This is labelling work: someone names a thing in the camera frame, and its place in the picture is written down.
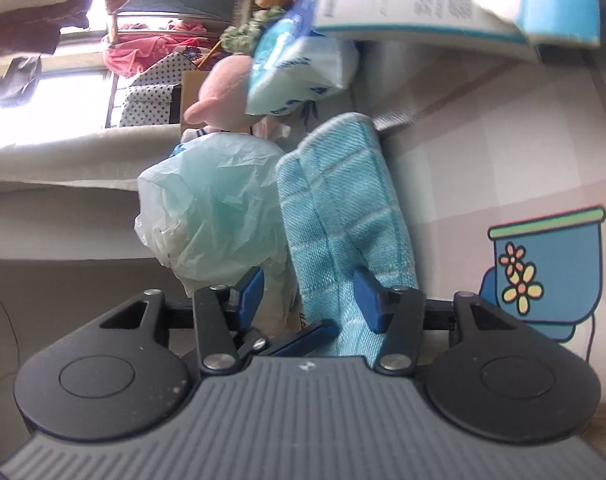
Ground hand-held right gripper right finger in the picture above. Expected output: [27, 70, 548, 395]
[353, 266, 521, 376]

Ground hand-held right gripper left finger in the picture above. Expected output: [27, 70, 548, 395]
[99, 266, 340, 373]

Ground translucent white plastic bag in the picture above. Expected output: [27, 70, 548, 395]
[134, 132, 304, 346]

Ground teal towel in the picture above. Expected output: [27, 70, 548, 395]
[275, 112, 419, 368]

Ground pink plush toy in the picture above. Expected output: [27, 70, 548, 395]
[185, 55, 264, 133]

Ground brown cardboard box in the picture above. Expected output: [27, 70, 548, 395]
[180, 71, 211, 133]

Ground blue white wipes pack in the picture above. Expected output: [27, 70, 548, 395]
[245, 0, 360, 116]

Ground green white scrunchie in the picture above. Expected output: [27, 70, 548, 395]
[219, 10, 279, 56]

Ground printed checked bed sheet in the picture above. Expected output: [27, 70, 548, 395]
[353, 40, 606, 361]

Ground polka dot fabric box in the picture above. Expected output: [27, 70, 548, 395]
[118, 52, 206, 128]

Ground yellow stick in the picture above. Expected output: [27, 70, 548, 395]
[198, 40, 224, 68]

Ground pink hanging clothes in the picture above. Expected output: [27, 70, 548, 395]
[103, 20, 221, 78]

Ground grey hanging cloth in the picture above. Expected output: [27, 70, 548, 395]
[0, 56, 44, 108]

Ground beige brown hanging clothes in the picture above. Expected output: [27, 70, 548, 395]
[0, 0, 114, 56]

